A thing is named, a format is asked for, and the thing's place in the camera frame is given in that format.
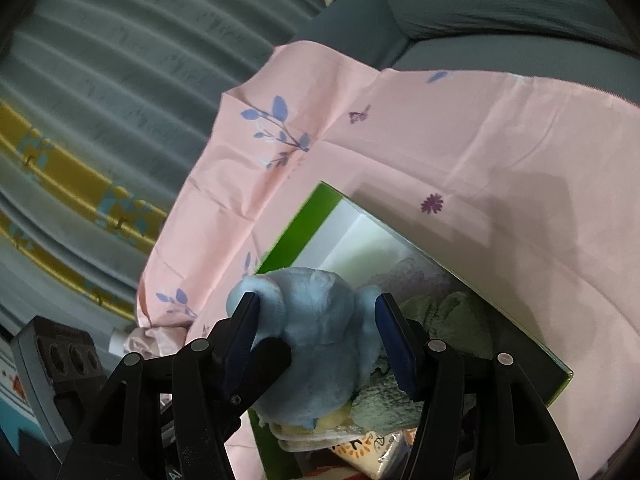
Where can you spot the light blue cloth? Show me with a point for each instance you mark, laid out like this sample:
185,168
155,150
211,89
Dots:
320,330

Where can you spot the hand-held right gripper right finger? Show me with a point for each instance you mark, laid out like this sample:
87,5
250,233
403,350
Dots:
397,355

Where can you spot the green towel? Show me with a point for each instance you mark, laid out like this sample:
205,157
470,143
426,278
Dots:
450,320

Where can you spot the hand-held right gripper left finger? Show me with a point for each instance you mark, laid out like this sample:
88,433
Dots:
240,345

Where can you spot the cream yellow towel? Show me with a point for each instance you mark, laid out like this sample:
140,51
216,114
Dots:
300,435

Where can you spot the pink printed tablecloth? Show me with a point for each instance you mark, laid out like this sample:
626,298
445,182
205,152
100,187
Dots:
475,135

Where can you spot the lavender mesh bath sponge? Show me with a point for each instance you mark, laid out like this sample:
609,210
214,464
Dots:
415,280

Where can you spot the crumpled beige bedsheet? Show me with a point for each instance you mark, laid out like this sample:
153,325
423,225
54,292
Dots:
155,342

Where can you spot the grey sofa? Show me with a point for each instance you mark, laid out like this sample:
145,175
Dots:
500,5

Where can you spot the grey green curtain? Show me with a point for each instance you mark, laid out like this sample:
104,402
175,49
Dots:
125,60

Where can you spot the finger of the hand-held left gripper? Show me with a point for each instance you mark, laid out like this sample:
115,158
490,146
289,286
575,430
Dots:
272,360

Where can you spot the tissue packet with tree print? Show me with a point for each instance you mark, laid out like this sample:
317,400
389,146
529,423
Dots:
370,452

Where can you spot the green cardboard box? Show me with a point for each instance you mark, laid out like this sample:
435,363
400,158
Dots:
300,240

